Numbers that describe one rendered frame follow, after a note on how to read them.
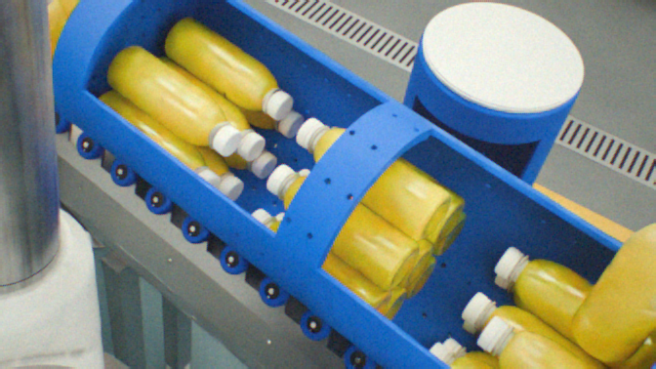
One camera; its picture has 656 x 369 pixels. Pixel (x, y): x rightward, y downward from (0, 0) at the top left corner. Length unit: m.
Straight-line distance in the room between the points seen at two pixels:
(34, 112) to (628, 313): 0.58
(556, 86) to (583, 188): 1.39
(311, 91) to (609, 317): 0.56
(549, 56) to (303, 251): 0.68
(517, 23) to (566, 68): 0.13
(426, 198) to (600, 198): 1.85
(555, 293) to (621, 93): 2.24
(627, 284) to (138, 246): 0.74
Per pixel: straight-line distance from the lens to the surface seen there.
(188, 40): 1.19
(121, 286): 1.58
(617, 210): 2.76
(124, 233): 1.30
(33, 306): 0.72
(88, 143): 1.27
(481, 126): 1.36
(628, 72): 3.29
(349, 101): 1.16
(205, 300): 1.22
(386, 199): 0.96
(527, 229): 1.10
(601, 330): 0.90
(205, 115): 1.07
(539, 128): 1.39
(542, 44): 1.48
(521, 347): 0.93
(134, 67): 1.13
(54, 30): 1.36
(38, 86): 0.58
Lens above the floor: 1.90
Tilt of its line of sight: 49 degrees down
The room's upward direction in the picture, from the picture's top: 11 degrees clockwise
